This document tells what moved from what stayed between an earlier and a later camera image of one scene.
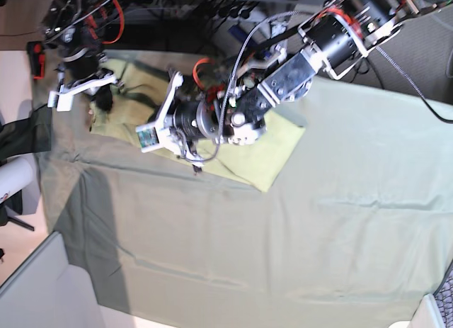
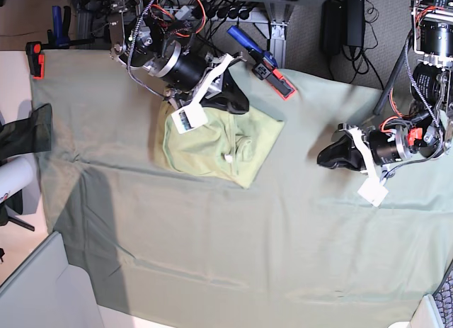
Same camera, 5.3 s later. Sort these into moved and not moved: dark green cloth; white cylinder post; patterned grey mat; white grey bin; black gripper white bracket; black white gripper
Moved: black gripper white bracket; black white gripper
Not moved: dark green cloth; patterned grey mat; white grey bin; white cylinder post
